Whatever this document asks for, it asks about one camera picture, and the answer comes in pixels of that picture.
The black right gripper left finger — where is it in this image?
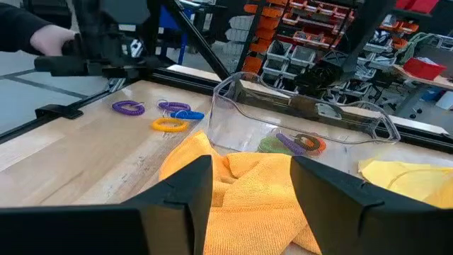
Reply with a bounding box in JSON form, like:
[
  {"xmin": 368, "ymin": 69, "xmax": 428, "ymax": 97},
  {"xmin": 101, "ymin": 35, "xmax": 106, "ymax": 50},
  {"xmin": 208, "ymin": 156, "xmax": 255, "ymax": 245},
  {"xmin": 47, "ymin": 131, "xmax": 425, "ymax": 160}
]
[{"xmin": 0, "ymin": 154, "xmax": 214, "ymax": 255}]

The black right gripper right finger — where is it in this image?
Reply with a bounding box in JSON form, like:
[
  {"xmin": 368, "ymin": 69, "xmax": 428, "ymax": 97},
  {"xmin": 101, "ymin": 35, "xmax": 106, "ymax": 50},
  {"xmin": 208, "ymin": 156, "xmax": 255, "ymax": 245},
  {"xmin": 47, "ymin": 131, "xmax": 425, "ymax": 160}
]
[{"xmin": 289, "ymin": 155, "xmax": 453, "ymax": 255}]

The pale yellow cloth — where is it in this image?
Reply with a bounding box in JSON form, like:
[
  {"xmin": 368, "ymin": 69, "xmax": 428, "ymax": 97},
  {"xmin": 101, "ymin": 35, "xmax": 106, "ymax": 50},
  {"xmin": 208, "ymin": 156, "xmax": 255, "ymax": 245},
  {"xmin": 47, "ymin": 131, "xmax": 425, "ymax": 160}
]
[{"xmin": 357, "ymin": 158, "xmax": 453, "ymax": 210}]

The orange coil wristband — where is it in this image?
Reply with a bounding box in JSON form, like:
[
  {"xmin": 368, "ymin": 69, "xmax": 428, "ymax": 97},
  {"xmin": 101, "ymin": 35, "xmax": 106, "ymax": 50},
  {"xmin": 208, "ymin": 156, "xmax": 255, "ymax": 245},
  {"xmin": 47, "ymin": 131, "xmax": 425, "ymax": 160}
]
[{"xmin": 306, "ymin": 135, "xmax": 328, "ymax": 156}]

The dark brown coil wristband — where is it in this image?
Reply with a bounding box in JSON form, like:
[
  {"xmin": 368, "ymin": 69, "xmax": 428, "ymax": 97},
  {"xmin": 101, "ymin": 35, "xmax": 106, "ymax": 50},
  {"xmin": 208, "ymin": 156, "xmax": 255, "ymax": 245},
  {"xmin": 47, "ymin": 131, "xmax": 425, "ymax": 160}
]
[{"xmin": 293, "ymin": 133, "xmax": 321, "ymax": 152}]

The purple coil wristband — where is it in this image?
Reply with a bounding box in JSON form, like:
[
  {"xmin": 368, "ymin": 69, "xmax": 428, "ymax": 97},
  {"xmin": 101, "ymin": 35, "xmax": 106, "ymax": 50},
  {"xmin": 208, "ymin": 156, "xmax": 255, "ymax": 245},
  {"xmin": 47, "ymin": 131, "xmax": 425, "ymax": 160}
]
[
  {"xmin": 156, "ymin": 100, "xmax": 193, "ymax": 114},
  {"xmin": 111, "ymin": 100, "xmax": 147, "ymax": 117},
  {"xmin": 275, "ymin": 132, "xmax": 306, "ymax": 157}
]

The green coil wristband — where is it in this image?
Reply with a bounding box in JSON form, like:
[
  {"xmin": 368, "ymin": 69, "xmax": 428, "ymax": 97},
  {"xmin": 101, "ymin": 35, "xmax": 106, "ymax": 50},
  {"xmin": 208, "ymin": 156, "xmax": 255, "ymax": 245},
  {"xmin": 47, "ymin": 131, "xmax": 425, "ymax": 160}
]
[{"xmin": 257, "ymin": 136, "xmax": 295, "ymax": 156}]

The orange microfiber cloth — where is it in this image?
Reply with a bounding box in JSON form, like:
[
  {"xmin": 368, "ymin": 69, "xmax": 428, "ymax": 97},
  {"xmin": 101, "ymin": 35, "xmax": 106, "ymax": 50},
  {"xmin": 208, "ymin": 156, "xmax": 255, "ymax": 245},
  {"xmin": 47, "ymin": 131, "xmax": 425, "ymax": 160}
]
[{"xmin": 158, "ymin": 130, "xmax": 322, "ymax": 255}]

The blue coil wristband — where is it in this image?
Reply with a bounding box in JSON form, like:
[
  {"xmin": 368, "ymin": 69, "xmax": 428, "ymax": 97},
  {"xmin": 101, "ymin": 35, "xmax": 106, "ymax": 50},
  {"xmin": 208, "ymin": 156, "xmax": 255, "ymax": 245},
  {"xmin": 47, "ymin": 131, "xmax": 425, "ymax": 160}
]
[{"xmin": 170, "ymin": 109, "xmax": 206, "ymax": 121}]

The wooden workbench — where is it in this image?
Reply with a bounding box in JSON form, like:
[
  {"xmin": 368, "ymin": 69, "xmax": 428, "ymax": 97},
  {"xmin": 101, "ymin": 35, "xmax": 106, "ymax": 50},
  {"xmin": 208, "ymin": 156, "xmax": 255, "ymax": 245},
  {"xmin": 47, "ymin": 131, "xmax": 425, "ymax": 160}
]
[{"xmin": 389, "ymin": 63, "xmax": 453, "ymax": 120}]

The clear plastic bin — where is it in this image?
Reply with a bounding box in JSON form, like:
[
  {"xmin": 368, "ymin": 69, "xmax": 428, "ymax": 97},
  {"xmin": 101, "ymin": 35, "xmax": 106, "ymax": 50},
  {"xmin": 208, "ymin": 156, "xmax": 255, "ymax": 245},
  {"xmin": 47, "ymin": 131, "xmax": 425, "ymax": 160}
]
[{"xmin": 207, "ymin": 71, "xmax": 402, "ymax": 167}]

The red box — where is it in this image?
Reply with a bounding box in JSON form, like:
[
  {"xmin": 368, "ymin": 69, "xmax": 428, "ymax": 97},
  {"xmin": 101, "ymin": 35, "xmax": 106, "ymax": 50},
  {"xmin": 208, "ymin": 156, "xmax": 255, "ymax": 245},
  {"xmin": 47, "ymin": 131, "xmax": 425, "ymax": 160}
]
[{"xmin": 402, "ymin": 56, "xmax": 448, "ymax": 82}]

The person's hand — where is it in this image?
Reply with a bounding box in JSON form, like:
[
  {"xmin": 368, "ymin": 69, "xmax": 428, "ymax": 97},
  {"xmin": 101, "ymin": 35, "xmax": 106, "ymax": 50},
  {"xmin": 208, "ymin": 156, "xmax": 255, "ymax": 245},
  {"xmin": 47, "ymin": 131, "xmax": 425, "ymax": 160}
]
[{"xmin": 29, "ymin": 23, "xmax": 77, "ymax": 57}]

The parts bin shelf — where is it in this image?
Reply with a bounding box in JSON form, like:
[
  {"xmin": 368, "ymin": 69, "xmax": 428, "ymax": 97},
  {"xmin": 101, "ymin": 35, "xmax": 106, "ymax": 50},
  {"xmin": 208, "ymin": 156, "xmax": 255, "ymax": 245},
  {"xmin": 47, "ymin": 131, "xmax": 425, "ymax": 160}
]
[{"xmin": 226, "ymin": 0, "xmax": 453, "ymax": 94}]

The blue cart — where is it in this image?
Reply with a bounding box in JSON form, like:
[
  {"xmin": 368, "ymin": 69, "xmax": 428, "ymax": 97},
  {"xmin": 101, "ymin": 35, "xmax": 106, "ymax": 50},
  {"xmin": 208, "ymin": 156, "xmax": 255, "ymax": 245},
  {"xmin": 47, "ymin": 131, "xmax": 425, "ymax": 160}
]
[{"xmin": 158, "ymin": 4, "xmax": 189, "ymax": 67}]

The person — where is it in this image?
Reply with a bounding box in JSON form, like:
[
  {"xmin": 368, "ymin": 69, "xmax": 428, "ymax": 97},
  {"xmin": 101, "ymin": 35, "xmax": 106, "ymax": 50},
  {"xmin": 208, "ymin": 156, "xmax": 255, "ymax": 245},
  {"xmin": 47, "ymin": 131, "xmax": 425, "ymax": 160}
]
[{"xmin": 0, "ymin": 2, "xmax": 54, "ymax": 56}]

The black frame clamp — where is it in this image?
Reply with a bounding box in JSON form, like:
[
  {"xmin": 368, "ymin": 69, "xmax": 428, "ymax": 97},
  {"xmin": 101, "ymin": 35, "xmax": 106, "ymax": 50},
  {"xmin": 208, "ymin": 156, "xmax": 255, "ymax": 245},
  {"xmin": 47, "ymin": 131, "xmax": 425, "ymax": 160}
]
[{"xmin": 34, "ymin": 103, "xmax": 85, "ymax": 120}]

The silver aluminium rail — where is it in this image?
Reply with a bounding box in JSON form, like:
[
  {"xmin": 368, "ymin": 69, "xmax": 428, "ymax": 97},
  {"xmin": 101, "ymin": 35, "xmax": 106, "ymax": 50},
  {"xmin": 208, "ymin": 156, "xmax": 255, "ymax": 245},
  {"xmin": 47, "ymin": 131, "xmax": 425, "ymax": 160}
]
[{"xmin": 107, "ymin": 76, "xmax": 127, "ymax": 94}]

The black aluminium frame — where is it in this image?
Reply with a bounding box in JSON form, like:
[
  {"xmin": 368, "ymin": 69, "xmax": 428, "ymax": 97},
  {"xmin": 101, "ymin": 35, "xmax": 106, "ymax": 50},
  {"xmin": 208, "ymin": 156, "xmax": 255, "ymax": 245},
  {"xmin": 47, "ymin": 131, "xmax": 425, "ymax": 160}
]
[{"xmin": 0, "ymin": 0, "xmax": 453, "ymax": 154}]

